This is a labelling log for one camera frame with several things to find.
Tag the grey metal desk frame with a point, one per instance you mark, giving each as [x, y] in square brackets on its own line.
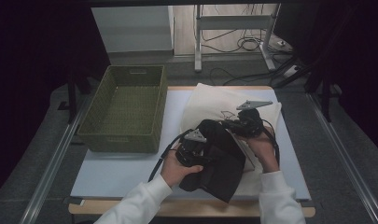
[230, 22]

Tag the white cabinet panel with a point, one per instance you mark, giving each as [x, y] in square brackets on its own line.
[133, 28]

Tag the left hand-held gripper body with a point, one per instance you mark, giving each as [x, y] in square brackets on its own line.
[189, 151]

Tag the person's left hand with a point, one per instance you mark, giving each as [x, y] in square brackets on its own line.
[174, 169]

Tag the metal floor rail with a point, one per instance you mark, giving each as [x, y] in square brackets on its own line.
[342, 149]
[53, 161]

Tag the white power strip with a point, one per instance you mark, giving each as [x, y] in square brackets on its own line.
[291, 71]

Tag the black metal stand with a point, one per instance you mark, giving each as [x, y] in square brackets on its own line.
[72, 99]
[325, 99]

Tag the person's right hand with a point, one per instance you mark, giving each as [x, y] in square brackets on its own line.
[264, 152]

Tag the black cloth garment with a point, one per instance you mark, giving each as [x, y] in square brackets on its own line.
[221, 165]

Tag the green woven basket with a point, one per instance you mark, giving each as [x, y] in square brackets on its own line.
[127, 105]

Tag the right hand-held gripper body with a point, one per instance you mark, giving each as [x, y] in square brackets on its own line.
[250, 124]

